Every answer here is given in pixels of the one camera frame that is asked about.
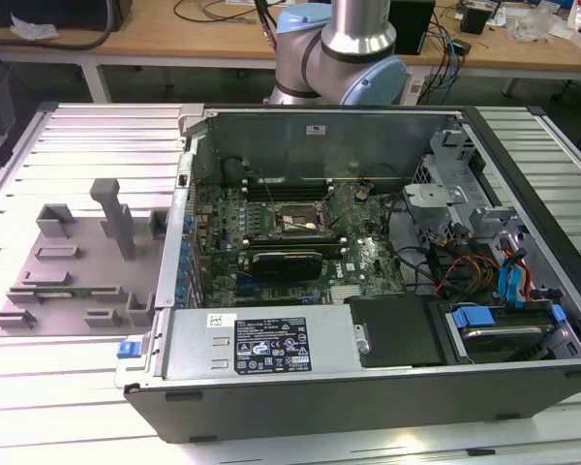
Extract crumpled white paper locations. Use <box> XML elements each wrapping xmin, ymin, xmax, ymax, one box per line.
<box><xmin>9</xmin><ymin>12</ymin><xmax>60</xmax><ymax>44</ymax></box>

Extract large black box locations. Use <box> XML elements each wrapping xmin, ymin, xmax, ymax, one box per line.
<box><xmin>0</xmin><ymin>0</ymin><xmax>133</xmax><ymax>33</ymax></box>

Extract green RAM stick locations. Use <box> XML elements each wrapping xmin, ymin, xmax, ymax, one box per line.
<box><xmin>9</xmin><ymin>288</ymin><xmax>122</xmax><ymax>298</ymax></box>

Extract grey plastic parts rack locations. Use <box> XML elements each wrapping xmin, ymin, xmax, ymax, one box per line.
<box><xmin>0</xmin><ymin>177</ymin><xmax>170</xmax><ymax>340</ymax></box>

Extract silver power supply unit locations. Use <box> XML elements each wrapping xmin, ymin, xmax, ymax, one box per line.
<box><xmin>163</xmin><ymin>304</ymin><xmax>362</xmax><ymax>379</ymax></box>

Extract black RAM slot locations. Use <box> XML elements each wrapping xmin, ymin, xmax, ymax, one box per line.
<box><xmin>241</xmin><ymin>177</ymin><xmax>333</xmax><ymax>191</ymax></box>
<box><xmin>244</xmin><ymin>188</ymin><xmax>334</xmax><ymax>202</ymax></box>
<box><xmin>245</xmin><ymin>241</ymin><xmax>346</xmax><ymax>258</ymax></box>
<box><xmin>243</xmin><ymin>233</ymin><xmax>343</xmax><ymax>246</ymax></box>

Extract black graphics card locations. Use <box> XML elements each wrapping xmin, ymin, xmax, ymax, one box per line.
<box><xmin>249</xmin><ymin>249</ymin><xmax>323</xmax><ymax>281</ymax></box>

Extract green motherboard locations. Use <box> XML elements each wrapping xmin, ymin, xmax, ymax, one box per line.
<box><xmin>191</xmin><ymin>181</ymin><xmax>408</xmax><ymax>309</ymax></box>

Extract silver chipset heatsink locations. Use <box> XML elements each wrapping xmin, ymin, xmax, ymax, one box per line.
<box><xmin>331</xmin><ymin>285</ymin><xmax>364</xmax><ymax>304</ymax></box>

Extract black open PC case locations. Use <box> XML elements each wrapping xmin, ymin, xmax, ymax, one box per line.
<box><xmin>123</xmin><ymin>104</ymin><xmax>581</xmax><ymax>445</ymax></box>

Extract black plastic shroud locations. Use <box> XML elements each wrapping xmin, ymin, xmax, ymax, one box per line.
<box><xmin>343</xmin><ymin>294</ymin><xmax>446</xmax><ymax>369</ymax></box>

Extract small black box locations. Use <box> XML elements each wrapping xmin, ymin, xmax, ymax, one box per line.
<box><xmin>459</xmin><ymin>3</ymin><xmax>491</xmax><ymax>36</ymax></box>

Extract clear plastic bags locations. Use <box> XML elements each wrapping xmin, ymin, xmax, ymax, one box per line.
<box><xmin>507</xmin><ymin>4</ymin><xmax>575</xmax><ymax>44</ymax></box>

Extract hard disk blue carrier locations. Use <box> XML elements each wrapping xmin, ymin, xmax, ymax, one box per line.
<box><xmin>444</xmin><ymin>302</ymin><xmax>568</xmax><ymax>364</ymax></box>

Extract wooden desk white frame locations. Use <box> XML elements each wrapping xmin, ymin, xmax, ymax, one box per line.
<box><xmin>0</xmin><ymin>9</ymin><xmax>282</xmax><ymax>103</ymax></box>
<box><xmin>406</xmin><ymin>14</ymin><xmax>581</xmax><ymax>98</ymax></box>

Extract silver metal drive bracket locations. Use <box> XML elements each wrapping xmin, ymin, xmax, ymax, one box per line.
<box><xmin>401</xmin><ymin>182</ymin><xmax>469</xmax><ymax>229</ymax></box>

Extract multicolour power wire bundle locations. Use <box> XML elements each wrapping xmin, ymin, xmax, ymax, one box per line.
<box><xmin>433</xmin><ymin>241</ymin><xmax>498</xmax><ymax>297</ymax></box>

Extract blue data wire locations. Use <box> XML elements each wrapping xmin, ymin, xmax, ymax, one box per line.
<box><xmin>497</xmin><ymin>246</ymin><xmax>530</xmax><ymax>311</ymax></box>

